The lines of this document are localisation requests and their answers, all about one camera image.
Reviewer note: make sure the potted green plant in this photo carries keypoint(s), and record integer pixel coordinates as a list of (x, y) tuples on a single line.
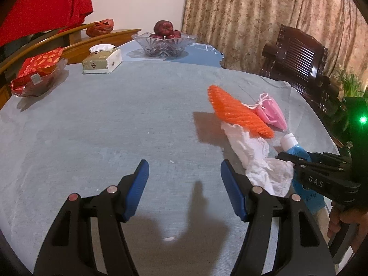
[(349, 82)]

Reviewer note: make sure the orange foam net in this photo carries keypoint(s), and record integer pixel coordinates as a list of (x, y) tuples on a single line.
[(235, 109)]

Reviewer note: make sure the red plastic bag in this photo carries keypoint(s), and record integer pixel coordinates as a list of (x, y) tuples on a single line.
[(99, 28)]

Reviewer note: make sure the dark wooden armchair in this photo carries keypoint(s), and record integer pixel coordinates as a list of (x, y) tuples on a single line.
[(296, 54)]

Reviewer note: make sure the small white tissue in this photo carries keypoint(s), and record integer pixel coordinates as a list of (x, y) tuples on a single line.
[(258, 161)]

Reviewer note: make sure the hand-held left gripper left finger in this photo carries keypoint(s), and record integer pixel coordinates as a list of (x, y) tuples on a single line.
[(138, 189)]

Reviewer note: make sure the glass fruit bowl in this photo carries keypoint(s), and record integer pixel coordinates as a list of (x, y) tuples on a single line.
[(164, 47)]

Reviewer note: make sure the red cloth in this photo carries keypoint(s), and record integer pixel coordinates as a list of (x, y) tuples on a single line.
[(43, 5)]

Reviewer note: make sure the person's right hand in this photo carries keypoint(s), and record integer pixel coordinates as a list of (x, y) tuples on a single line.
[(335, 221)]

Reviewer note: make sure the tissue box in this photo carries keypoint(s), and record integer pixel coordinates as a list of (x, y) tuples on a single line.
[(99, 61)]

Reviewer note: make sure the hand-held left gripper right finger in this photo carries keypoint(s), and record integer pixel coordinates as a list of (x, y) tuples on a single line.
[(233, 189)]

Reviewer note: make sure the patterned beige curtain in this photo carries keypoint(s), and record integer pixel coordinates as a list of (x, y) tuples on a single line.
[(244, 20)]

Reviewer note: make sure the red apple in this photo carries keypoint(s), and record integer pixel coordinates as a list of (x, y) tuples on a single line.
[(163, 27), (175, 34), (155, 35)]

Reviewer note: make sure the blue bottle with white cap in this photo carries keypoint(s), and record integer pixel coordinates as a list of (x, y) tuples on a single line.
[(299, 150)]

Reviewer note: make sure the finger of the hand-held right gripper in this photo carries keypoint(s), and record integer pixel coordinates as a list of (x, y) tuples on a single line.
[(290, 157), (316, 179)]

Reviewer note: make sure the pink face mask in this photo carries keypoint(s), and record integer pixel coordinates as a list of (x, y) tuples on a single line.
[(271, 113)]

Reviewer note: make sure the red snack packet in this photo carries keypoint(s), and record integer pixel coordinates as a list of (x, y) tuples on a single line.
[(40, 61)]

